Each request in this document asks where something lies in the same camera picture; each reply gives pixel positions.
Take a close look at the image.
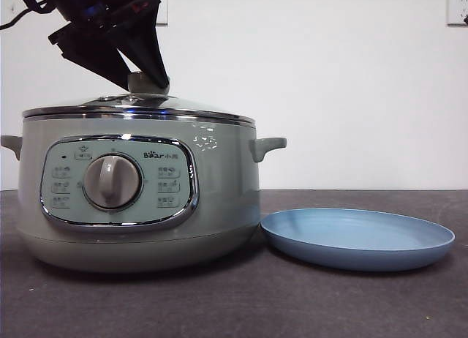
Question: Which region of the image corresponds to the glass lid with green knob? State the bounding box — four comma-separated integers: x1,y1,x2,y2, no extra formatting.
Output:
21,70,259,127

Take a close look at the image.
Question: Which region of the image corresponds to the pale green electric steamer pot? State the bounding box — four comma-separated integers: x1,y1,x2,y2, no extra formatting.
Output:
0,114,288,274

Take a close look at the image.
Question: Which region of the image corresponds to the blue round plate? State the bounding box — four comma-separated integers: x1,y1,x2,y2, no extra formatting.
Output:
260,208,456,272

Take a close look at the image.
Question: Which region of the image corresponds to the white wall socket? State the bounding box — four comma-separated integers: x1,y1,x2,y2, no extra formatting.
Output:
446,0,468,27
156,0,170,27

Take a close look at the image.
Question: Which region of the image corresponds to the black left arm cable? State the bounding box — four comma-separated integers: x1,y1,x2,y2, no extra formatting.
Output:
0,0,63,31

